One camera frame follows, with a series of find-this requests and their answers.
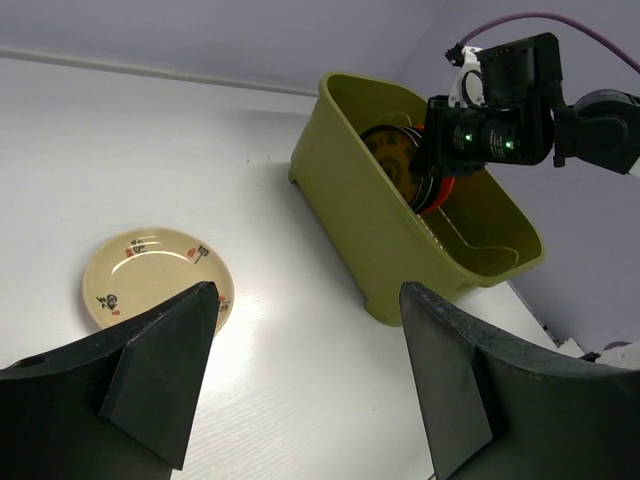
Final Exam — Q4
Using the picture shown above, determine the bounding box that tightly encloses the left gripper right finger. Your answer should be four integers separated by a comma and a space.
399, 282, 639, 479

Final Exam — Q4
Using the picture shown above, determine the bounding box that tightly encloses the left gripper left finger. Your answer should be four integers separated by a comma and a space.
1, 281, 220, 479

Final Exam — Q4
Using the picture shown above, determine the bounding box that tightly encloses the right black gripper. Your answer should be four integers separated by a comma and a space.
410, 33, 570, 177

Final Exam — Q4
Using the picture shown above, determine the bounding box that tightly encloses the orange plate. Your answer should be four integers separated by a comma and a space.
417, 177, 455, 215

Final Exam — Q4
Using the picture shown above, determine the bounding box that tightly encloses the black plate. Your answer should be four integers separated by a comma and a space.
401, 126, 439, 214

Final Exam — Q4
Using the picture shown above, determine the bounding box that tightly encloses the beige patterned plate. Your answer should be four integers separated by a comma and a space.
82, 227, 234, 329

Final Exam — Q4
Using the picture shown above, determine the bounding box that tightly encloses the yellow patterned plate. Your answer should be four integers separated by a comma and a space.
361, 125, 418, 206

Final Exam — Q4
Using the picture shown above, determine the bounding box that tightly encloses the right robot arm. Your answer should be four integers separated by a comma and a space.
409, 33, 639, 177

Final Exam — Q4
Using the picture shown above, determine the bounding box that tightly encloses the olive green dish rack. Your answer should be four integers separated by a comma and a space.
288, 72, 545, 326

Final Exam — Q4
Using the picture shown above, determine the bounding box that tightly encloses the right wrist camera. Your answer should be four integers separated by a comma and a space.
445, 44, 486, 108

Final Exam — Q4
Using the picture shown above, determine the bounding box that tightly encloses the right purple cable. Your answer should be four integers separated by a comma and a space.
457, 11, 640, 71

